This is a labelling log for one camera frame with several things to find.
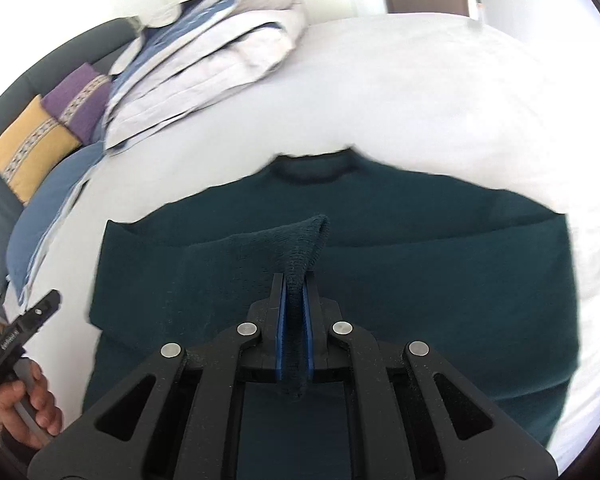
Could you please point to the purple patterned cushion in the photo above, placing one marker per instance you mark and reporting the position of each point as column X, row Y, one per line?
column 75, row 90

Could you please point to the bed with white sheet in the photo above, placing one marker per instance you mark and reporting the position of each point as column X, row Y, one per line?
column 405, row 85

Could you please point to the grey upholstered headboard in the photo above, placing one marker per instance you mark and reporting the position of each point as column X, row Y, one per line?
column 30, row 70

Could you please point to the yellow patterned cushion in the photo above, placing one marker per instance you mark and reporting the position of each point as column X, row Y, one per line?
column 30, row 145

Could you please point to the person's left forearm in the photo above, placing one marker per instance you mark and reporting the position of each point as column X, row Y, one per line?
column 15, row 452

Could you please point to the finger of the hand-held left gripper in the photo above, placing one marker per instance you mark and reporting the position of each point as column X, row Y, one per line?
column 42, row 307

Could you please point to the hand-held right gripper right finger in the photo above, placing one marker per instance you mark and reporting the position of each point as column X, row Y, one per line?
column 309, row 330

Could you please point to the person's left hand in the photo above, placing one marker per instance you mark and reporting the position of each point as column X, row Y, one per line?
column 45, row 400

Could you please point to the dark green knit sweater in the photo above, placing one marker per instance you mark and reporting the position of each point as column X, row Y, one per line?
column 430, row 260

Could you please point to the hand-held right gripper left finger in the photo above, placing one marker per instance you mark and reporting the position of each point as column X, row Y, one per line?
column 279, row 327

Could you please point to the folded grey and blue duvet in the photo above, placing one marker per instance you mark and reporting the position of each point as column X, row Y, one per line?
column 220, row 60

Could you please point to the blue pillow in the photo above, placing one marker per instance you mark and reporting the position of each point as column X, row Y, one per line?
column 45, row 200

